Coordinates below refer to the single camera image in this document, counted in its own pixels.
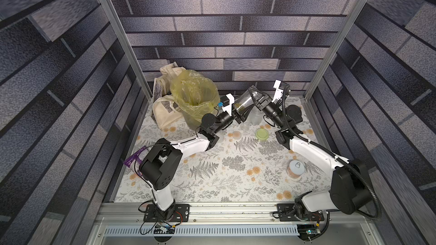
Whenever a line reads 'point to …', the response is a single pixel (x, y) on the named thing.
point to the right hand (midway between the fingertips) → (246, 89)
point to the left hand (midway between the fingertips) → (247, 99)
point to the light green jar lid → (261, 134)
